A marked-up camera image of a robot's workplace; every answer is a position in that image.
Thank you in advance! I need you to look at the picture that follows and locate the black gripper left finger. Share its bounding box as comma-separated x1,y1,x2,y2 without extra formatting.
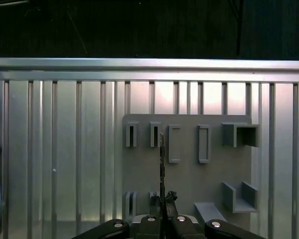
72,195,162,239

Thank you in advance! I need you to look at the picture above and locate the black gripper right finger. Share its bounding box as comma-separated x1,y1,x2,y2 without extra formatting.
164,191,265,239

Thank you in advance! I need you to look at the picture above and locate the RAM stick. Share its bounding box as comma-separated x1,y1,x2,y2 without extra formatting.
158,131,165,220

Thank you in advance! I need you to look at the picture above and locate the grey parts rack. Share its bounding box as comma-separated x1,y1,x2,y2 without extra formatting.
122,114,261,239

